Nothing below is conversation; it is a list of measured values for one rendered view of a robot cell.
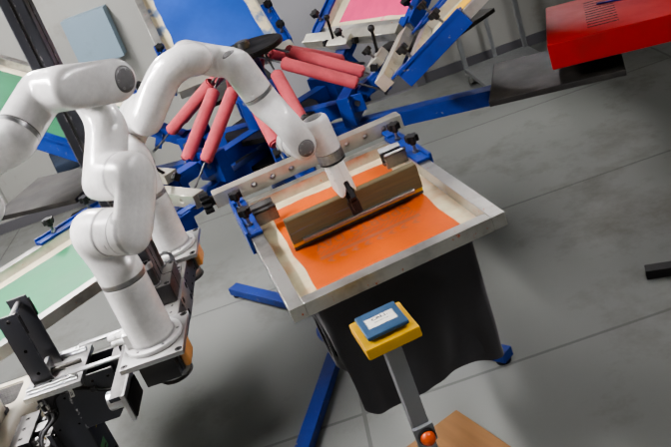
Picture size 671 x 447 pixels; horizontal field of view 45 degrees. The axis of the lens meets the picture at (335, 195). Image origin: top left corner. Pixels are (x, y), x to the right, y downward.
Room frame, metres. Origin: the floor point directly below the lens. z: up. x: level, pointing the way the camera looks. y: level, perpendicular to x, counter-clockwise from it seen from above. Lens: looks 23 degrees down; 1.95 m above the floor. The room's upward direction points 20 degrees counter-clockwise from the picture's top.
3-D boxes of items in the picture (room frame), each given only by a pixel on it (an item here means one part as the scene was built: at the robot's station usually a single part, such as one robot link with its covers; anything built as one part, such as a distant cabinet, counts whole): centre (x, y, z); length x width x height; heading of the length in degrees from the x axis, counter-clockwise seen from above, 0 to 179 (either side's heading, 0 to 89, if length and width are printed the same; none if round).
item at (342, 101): (3.18, 0.14, 0.99); 0.82 x 0.79 x 0.12; 9
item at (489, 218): (2.14, -0.03, 0.97); 0.79 x 0.58 x 0.04; 9
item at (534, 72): (2.94, -0.49, 0.91); 1.34 x 0.41 x 0.08; 69
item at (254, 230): (2.34, 0.28, 0.97); 0.30 x 0.05 x 0.07; 9
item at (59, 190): (3.42, 0.76, 0.91); 1.34 x 0.41 x 0.08; 69
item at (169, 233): (1.97, 0.46, 1.21); 0.16 x 0.13 x 0.15; 88
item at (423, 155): (2.42, -0.27, 0.97); 0.30 x 0.05 x 0.07; 9
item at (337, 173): (2.11, -0.03, 1.12); 0.10 x 0.08 x 0.11; 9
